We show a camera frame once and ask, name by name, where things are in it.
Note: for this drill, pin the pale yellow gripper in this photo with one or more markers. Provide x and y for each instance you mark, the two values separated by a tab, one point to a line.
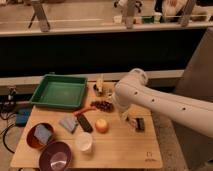
124	116

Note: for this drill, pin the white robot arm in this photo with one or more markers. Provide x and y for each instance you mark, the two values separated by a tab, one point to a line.
192	113

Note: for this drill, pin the white paper cup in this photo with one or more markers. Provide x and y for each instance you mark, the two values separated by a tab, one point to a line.
84	142

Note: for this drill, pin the bunch of dark grapes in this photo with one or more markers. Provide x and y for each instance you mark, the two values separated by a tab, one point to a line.
103	105

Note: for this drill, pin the black remote control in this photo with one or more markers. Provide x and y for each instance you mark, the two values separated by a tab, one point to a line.
86	126

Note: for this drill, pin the red chili pepper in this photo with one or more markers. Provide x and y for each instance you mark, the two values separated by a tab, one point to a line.
82	110

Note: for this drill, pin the green plastic tray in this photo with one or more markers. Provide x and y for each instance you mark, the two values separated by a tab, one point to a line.
60	91

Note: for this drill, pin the purple bowl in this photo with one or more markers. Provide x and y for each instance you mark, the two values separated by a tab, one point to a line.
55	157

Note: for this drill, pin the blue sponge in bowl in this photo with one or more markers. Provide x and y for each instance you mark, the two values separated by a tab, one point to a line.
42	134

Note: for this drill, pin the brown bowl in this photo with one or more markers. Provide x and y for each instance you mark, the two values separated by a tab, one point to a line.
33	142

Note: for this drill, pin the blue box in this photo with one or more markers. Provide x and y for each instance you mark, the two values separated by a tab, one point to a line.
22	116

